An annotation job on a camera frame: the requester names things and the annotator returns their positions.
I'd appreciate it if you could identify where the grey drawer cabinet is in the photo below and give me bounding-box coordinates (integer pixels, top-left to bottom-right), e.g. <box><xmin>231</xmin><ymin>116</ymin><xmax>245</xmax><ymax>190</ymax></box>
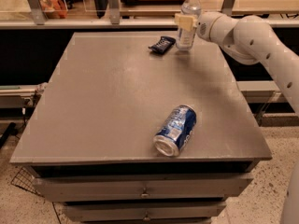
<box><xmin>11</xmin><ymin>32</ymin><xmax>271</xmax><ymax>224</ymax></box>

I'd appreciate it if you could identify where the clear plastic water bottle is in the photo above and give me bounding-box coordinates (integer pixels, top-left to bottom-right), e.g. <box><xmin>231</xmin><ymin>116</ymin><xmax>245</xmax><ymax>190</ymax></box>
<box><xmin>176</xmin><ymin>0</ymin><xmax>202</xmax><ymax>51</ymax></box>

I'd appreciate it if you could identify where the lower grey drawer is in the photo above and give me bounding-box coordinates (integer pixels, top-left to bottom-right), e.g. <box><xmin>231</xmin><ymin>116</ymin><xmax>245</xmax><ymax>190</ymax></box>
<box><xmin>64</xmin><ymin>202</ymin><xmax>226</xmax><ymax>222</ymax></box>

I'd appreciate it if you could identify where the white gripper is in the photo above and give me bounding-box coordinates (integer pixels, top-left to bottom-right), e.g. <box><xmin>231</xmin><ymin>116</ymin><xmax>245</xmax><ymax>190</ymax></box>
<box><xmin>175</xmin><ymin>12</ymin><xmax>222</xmax><ymax>43</ymax></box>

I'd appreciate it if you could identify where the grey drawer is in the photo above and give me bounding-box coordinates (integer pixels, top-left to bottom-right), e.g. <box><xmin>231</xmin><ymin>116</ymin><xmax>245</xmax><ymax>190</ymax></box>
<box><xmin>33</xmin><ymin>173</ymin><xmax>253</xmax><ymax>203</ymax></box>
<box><xmin>64</xmin><ymin>202</ymin><xmax>226</xmax><ymax>222</ymax></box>

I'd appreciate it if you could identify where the dark blue rxbar wrapper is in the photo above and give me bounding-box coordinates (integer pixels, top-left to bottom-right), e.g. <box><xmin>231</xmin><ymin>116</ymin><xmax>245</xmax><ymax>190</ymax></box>
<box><xmin>149</xmin><ymin>36</ymin><xmax>176</xmax><ymax>55</ymax></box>

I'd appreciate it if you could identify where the top grey drawer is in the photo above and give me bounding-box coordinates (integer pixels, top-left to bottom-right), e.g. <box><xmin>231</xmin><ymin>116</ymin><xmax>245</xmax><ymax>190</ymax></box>
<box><xmin>33</xmin><ymin>173</ymin><xmax>253</xmax><ymax>203</ymax></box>

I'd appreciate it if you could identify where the blue soda can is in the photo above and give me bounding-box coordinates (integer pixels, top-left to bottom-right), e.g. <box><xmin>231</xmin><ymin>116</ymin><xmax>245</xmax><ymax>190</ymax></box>
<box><xmin>153</xmin><ymin>105</ymin><xmax>197</xmax><ymax>157</ymax></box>

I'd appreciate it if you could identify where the orange plastic bag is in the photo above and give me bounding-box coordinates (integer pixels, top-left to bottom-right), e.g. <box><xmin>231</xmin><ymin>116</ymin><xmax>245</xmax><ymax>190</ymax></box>
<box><xmin>38</xmin><ymin>0</ymin><xmax>67</xmax><ymax>19</ymax></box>

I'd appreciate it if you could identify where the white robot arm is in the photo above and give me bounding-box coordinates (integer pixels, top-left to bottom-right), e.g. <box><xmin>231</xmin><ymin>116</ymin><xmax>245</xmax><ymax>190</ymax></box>
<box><xmin>175</xmin><ymin>12</ymin><xmax>299</xmax><ymax>224</ymax></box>

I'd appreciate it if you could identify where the black wire grid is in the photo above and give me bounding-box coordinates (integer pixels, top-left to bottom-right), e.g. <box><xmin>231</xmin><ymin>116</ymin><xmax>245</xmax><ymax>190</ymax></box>
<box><xmin>10</xmin><ymin>167</ymin><xmax>41</xmax><ymax>196</ymax></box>

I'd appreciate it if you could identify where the metal shelf rail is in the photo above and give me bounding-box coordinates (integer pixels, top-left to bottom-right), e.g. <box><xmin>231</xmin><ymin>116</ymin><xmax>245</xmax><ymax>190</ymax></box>
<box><xmin>0</xmin><ymin>18</ymin><xmax>299</xmax><ymax>30</ymax></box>

